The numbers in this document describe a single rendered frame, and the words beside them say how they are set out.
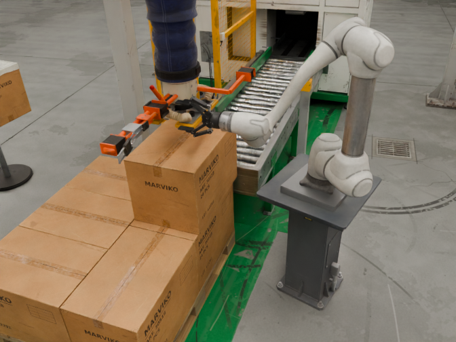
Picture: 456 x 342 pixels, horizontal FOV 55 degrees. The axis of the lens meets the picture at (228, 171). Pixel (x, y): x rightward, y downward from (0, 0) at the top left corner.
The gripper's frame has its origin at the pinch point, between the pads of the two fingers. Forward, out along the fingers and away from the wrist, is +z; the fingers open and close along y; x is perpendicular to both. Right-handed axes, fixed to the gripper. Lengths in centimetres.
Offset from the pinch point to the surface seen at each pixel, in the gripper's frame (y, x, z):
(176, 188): 39.7, -3.4, 4.5
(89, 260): 68, -38, 39
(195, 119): 10.3, 17.4, 1.3
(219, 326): 123, -15, -20
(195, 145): 28.3, 21.4, 4.2
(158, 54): -21.1, 18.1, 18.3
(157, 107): -1.8, 0.9, 12.4
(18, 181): 119, 63, 197
